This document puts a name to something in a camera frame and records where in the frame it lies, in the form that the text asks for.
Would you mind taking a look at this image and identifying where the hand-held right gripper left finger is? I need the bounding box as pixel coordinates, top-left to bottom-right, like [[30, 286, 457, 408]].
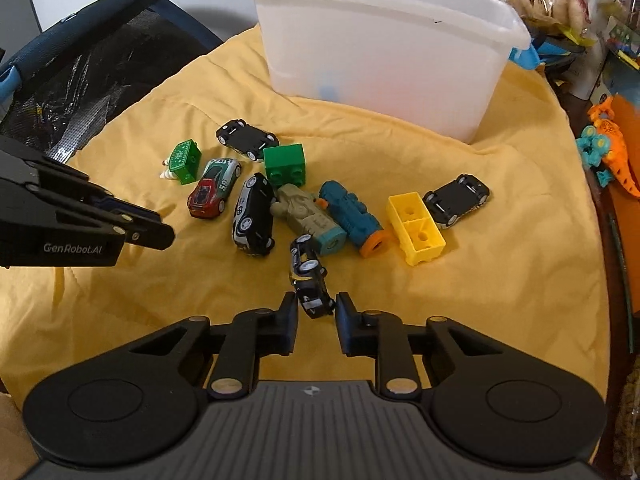
[[120, 291, 300, 402]]

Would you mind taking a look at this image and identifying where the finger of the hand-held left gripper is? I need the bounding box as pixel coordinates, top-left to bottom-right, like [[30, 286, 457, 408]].
[[95, 194, 164, 225], [36, 160, 176, 252]]

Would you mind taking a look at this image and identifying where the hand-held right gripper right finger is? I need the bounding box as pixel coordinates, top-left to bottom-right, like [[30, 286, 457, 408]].
[[335, 291, 517, 402]]

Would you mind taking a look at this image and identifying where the small black toy jeep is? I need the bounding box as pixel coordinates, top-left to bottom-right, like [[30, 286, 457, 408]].
[[288, 233, 336, 320]]

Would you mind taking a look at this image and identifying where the translucent white plastic bin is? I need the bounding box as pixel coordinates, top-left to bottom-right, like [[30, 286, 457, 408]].
[[239, 0, 544, 145]]

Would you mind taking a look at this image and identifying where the green patterned toy block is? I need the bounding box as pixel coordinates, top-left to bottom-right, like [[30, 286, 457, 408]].
[[158, 138, 203, 185]]

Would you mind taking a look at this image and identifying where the red grey toy car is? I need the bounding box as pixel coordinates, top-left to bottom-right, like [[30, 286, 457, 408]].
[[186, 157, 243, 220]]

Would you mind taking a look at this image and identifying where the black silver toy car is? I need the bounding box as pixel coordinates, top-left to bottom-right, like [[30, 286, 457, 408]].
[[231, 172, 277, 259]]

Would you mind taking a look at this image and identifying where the teal orange toy train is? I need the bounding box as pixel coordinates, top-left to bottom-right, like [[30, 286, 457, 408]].
[[318, 180, 394, 260]]

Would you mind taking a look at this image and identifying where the yellow building block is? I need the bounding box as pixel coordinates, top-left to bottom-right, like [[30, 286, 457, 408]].
[[387, 191, 447, 266]]

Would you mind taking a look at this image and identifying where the upturned black toy car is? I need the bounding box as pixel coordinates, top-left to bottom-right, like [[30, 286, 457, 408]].
[[422, 173, 492, 231], [215, 118, 280, 163]]

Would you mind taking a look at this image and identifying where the green building block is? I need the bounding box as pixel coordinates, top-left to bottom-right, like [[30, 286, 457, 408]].
[[263, 143, 307, 189]]

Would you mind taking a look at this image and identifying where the black mesh chair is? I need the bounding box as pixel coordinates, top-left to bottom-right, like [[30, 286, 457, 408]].
[[0, 0, 226, 167]]

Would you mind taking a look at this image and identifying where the yellow cloth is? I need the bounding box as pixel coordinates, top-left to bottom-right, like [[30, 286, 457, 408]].
[[0, 24, 614, 467]]

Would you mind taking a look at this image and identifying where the teal toy dinosaur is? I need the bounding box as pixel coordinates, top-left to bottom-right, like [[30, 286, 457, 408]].
[[574, 127, 614, 189]]

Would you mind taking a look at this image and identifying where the orange toy dinosaur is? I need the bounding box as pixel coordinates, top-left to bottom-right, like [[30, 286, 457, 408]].
[[587, 97, 640, 199]]

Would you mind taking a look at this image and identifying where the colourful toy box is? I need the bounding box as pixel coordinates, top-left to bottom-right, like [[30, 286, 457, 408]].
[[590, 0, 640, 107]]

